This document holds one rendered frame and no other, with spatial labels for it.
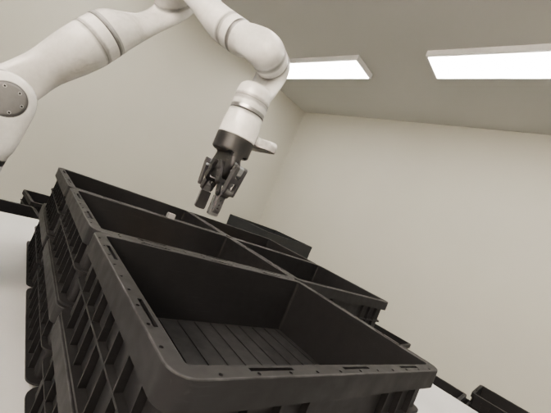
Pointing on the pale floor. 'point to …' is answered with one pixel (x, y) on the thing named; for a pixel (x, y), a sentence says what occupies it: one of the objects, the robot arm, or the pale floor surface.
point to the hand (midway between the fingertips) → (207, 204)
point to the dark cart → (270, 235)
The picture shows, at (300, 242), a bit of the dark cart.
